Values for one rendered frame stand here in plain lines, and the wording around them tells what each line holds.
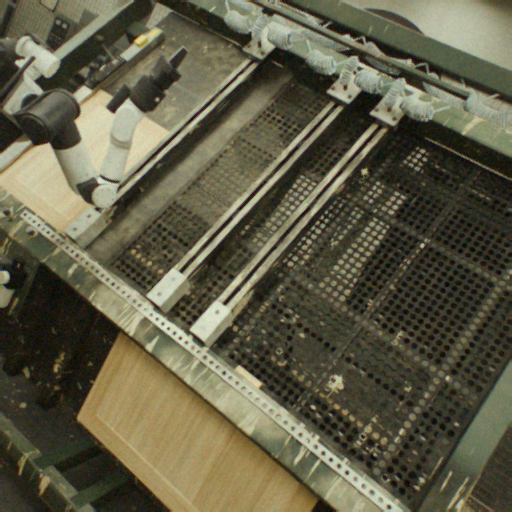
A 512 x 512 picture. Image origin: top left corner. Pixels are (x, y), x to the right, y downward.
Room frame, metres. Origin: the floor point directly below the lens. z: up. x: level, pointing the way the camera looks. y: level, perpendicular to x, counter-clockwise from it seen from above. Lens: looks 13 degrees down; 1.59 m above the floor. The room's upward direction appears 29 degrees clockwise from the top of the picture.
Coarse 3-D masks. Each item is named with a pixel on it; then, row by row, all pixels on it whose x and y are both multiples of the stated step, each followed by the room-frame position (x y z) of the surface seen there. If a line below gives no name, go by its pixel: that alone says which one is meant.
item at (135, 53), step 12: (156, 36) 2.42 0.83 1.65; (132, 48) 2.37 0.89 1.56; (144, 48) 2.38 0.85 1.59; (132, 60) 2.35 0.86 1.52; (120, 72) 2.32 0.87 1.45; (108, 84) 2.28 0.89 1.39; (84, 96) 2.20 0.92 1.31; (24, 144) 2.04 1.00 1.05; (0, 156) 2.00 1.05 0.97; (12, 156) 2.00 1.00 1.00; (0, 168) 1.97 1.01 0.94
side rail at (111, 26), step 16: (128, 0) 2.56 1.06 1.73; (144, 0) 2.61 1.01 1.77; (112, 16) 2.49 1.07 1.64; (128, 16) 2.56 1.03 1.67; (144, 16) 2.65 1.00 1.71; (80, 32) 2.43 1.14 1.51; (96, 32) 2.44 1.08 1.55; (112, 32) 2.51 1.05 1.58; (64, 48) 2.36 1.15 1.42; (80, 48) 2.39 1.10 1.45; (96, 48) 2.47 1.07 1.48; (64, 64) 2.35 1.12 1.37; (80, 64) 2.42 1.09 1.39; (48, 80) 2.31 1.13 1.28; (64, 80) 2.38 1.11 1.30
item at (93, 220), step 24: (264, 24) 2.17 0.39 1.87; (264, 48) 2.25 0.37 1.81; (240, 72) 2.24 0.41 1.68; (264, 72) 2.31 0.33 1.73; (216, 96) 2.15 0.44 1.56; (192, 120) 2.09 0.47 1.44; (216, 120) 2.16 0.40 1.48; (168, 144) 2.01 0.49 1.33; (144, 168) 1.93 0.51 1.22; (120, 192) 1.86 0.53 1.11; (96, 216) 1.79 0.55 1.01; (72, 240) 1.77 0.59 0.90
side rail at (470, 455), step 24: (504, 384) 1.47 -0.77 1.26; (480, 408) 1.43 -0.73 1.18; (504, 408) 1.43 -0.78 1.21; (480, 432) 1.38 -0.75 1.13; (504, 432) 1.39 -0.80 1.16; (456, 456) 1.34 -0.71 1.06; (480, 456) 1.34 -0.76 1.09; (456, 480) 1.30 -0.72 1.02; (432, 504) 1.27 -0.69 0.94; (456, 504) 1.27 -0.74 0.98
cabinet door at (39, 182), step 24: (96, 96) 2.23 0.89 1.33; (96, 120) 2.15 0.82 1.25; (144, 120) 2.14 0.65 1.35; (48, 144) 2.07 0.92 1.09; (96, 144) 2.07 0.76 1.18; (144, 144) 2.07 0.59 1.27; (24, 168) 1.99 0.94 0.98; (48, 168) 2.00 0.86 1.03; (96, 168) 2.00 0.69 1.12; (24, 192) 1.92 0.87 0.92; (48, 192) 1.93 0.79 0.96; (72, 192) 1.93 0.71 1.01; (48, 216) 1.85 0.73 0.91; (72, 216) 1.86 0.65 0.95
